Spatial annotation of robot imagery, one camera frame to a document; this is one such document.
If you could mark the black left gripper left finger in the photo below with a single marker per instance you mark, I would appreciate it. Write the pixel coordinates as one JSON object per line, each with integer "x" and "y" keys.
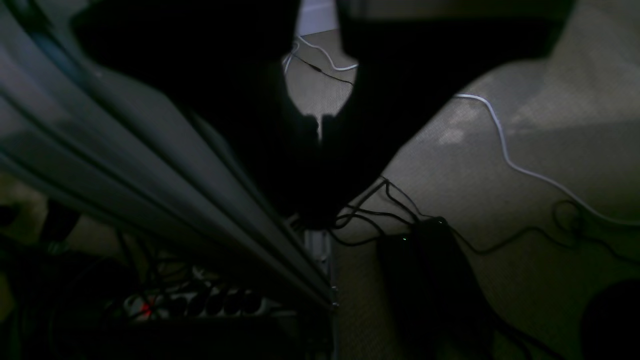
{"x": 221, "y": 61}

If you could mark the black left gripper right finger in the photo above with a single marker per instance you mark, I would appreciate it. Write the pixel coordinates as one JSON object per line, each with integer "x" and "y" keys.
{"x": 413, "y": 56}

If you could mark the white power strip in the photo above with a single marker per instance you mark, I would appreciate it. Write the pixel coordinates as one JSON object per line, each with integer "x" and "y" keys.
{"x": 215, "y": 301}

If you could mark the black power adapter box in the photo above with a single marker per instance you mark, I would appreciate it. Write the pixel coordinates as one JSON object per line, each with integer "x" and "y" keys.
{"x": 433, "y": 292}

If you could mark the aluminium frame rail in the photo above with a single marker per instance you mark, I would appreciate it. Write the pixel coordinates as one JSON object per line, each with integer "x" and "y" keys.
{"x": 121, "y": 151}

